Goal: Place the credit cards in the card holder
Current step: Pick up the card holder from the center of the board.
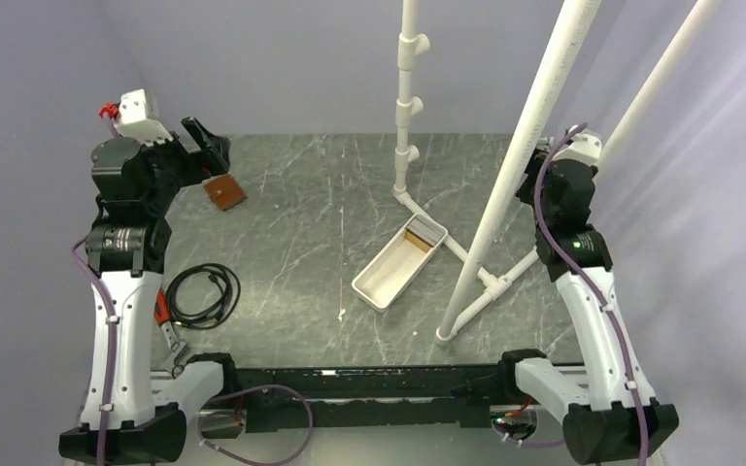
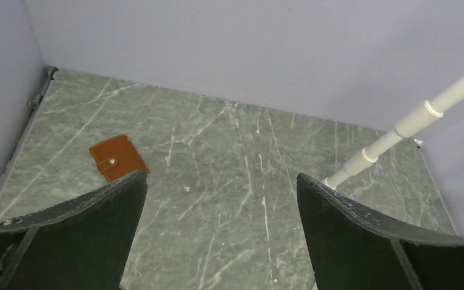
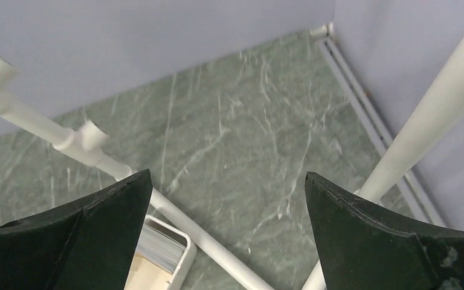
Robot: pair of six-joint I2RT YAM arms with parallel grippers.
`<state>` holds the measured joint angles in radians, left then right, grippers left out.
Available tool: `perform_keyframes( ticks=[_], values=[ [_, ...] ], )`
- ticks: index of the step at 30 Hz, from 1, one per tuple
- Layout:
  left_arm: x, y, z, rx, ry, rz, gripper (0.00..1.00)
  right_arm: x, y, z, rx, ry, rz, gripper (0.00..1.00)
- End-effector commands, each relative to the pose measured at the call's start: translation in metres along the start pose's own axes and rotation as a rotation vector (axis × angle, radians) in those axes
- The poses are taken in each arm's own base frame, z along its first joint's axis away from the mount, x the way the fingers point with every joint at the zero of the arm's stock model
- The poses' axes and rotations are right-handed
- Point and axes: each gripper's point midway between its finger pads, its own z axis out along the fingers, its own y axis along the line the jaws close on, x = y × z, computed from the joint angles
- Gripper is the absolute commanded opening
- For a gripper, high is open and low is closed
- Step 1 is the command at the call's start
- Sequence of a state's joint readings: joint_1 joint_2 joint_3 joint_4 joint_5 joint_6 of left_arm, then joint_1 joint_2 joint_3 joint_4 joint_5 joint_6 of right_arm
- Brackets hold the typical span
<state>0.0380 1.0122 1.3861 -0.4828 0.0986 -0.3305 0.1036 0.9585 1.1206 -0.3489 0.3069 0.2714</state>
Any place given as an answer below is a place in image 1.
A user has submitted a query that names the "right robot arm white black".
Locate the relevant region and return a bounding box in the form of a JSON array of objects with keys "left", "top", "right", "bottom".
[{"left": 496, "top": 159, "right": 679, "bottom": 465}]

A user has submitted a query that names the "gold credit card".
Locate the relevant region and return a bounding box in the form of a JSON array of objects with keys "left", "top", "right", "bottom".
[{"left": 404, "top": 230, "right": 433, "bottom": 253}]

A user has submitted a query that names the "coiled black cable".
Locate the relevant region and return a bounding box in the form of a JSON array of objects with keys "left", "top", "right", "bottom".
[{"left": 164, "top": 262, "right": 242, "bottom": 332}]

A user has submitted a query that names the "white rectangular plastic tray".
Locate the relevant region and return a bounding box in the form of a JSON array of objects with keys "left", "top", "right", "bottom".
[{"left": 352, "top": 214, "right": 449, "bottom": 313}]

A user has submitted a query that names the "brown leather card holder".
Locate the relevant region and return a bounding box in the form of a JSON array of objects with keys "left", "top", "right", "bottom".
[{"left": 204, "top": 174, "right": 247, "bottom": 211}]

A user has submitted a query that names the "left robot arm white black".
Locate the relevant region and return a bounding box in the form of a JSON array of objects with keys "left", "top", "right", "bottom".
[{"left": 58, "top": 116, "right": 241, "bottom": 465}]

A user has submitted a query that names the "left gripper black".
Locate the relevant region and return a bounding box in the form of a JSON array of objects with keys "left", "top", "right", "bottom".
[{"left": 137, "top": 116, "right": 230, "bottom": 214}]

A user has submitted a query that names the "red handled pliers tool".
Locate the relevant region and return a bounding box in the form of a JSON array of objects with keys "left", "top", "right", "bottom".
[{"left": 153, "top": 288, "right": 187, "bottom": 379}]

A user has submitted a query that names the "white PVC pipe frame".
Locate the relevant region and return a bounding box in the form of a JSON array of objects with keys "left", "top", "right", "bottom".
[{"left": 393, "top": 0, "right": 725, "bottom": 346}]

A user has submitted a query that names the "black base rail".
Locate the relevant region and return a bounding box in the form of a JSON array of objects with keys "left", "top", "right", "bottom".
[{"left": 201, "top": 363, "right": 533, "bottom": 433}]

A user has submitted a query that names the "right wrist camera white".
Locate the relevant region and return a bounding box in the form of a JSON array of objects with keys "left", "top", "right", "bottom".
[{"left": 536, "top": 129, "right": 603, "bottom": 166}]

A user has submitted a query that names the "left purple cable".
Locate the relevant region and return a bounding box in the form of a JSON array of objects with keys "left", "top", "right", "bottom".
[{"left": 70, "top": 236, "right": 119, "bottom": 466}]

